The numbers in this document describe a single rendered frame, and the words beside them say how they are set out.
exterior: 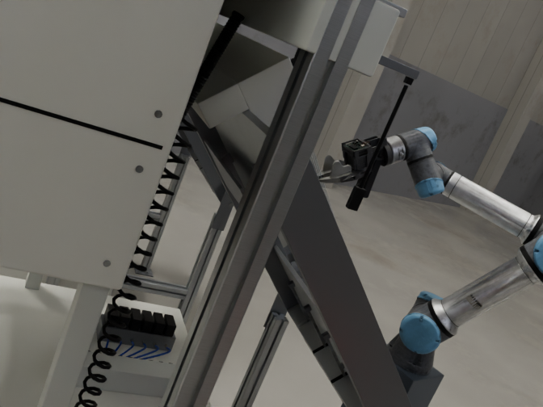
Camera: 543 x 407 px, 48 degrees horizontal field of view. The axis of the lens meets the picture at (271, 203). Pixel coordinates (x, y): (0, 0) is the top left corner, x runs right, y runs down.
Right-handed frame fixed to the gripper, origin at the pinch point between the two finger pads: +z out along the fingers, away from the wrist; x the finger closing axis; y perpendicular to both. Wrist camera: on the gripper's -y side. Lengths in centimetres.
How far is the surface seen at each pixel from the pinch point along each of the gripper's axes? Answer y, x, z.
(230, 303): 33, 78, 51
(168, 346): -11, 27, 53
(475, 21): -122, -471, -460
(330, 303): 27, 77, 38
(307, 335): -24.8, 26.4, 20.7
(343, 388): -23, 47, 23
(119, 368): -1, 41, 64
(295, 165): 48, 79, 41
